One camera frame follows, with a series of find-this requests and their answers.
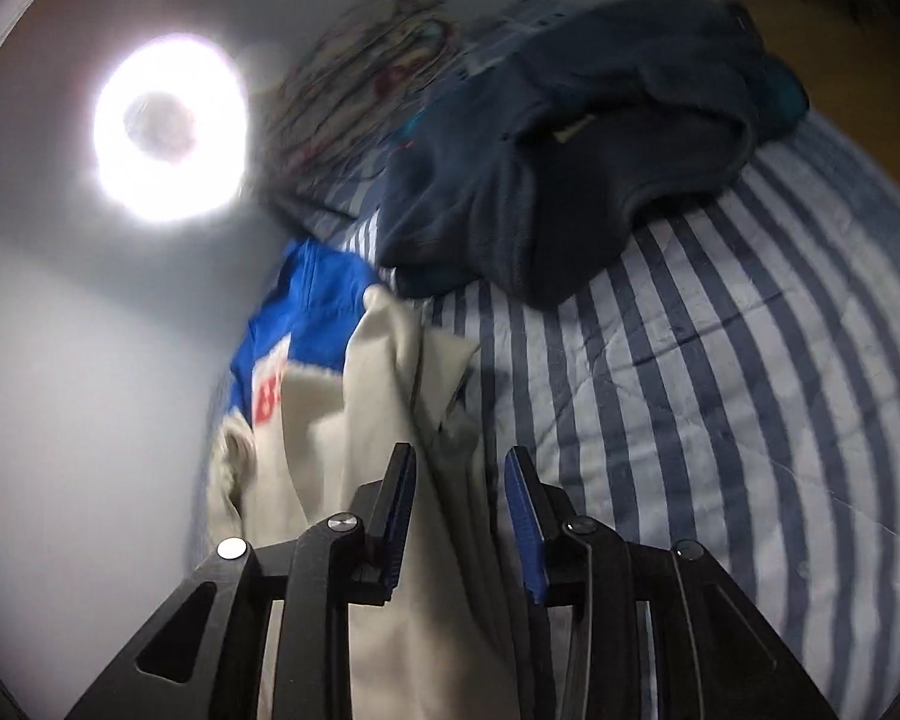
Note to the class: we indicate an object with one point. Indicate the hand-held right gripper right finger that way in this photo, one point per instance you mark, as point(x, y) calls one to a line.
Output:
point(525, 532)

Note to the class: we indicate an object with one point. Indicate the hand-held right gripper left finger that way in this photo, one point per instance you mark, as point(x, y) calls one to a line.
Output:
point(396, 532)

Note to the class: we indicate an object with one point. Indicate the beige and blue jacket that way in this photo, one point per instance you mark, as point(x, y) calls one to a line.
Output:
point(330, 420)

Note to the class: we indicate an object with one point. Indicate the dark blue clothes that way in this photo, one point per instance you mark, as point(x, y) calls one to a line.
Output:
point(570, 165)

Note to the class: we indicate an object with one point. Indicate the blue striped blanket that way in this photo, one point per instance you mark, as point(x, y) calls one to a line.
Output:
point(682, 390)

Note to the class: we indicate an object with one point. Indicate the folded floral quilt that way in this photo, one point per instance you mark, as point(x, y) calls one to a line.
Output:
point(345, 90)

